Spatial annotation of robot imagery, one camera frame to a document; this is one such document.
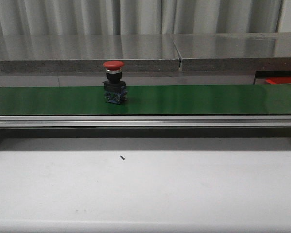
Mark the red plastic tray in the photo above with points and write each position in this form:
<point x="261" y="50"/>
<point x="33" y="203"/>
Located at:
<point x="278" y="80"/>

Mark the green conveyor belt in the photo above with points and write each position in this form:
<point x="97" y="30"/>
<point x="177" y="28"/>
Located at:
<point x="148" y="100"/>

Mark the aluminium conveyor side rail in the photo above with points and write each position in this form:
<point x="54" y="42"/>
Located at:
<point x="148" y="121"/>

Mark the grey stone counter left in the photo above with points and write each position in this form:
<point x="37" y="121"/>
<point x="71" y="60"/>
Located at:
<point x="85" y="54"/>

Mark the grey pleated curtain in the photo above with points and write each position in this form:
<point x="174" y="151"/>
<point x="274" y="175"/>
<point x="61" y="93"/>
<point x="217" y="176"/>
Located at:
<point x="114" y="17"/>

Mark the red mushroom push button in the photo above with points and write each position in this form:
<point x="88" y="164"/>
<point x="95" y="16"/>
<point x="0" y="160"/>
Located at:
<point x="114" y="88"/>

